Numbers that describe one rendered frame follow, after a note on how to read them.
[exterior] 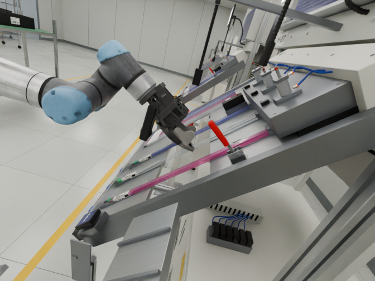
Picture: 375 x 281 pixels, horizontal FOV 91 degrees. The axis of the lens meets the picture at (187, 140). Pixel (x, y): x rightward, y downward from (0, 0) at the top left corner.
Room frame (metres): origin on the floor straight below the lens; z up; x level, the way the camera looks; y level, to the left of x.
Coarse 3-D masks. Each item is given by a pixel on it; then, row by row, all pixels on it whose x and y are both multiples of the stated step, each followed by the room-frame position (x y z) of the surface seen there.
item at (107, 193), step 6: (144, 144) 0.81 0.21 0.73; (138, 150) 0.74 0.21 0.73; (132, 156) 0.68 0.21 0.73; (138, 156) 0.71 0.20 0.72; (132, 162) 0.65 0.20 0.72; (126, 168) 0.59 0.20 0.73; (120, 174) 0.55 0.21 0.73; (114, 180) 0.51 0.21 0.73; (114, 186) 0.49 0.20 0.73; (108, 192) 0.45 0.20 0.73; (102, 198) 0.42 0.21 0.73; (108, 198) 0.43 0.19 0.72; (96, 204) 0.39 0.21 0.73; (102, 204) 0.40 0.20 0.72; (90, 210) 0.37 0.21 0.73
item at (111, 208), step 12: (156, 144) 0.75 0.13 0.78; (168, 144) 0.67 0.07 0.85; (144, 156) 0.67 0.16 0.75; (156, 156) 0.60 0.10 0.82; (132, 168) 0.60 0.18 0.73; (156, 168) 0.49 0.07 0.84; (132, 180) 0.49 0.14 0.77; (144, 180) 0.45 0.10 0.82; (120, 192) 0.44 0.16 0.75; (144, 192) 0.38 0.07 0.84; (108, 204) 0.39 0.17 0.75; (120, 204) 0.37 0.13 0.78; (132, 204) 0.35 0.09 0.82
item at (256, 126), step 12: (216, 120) 0.67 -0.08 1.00; (228, 120) 0.61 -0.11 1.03; (240, 120) 0.56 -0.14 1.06; (264, 120) 0.48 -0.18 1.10; (240, 132) 0.48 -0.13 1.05; (252, 132) 0.45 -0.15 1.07; (216, 144) 0.47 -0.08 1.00; (252, 144) 0.39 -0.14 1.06; (264, 144) 0.37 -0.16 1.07; (276, 144) 0.35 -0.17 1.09; (252, 156) 0.34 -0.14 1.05; (216, 168) 0.35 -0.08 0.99
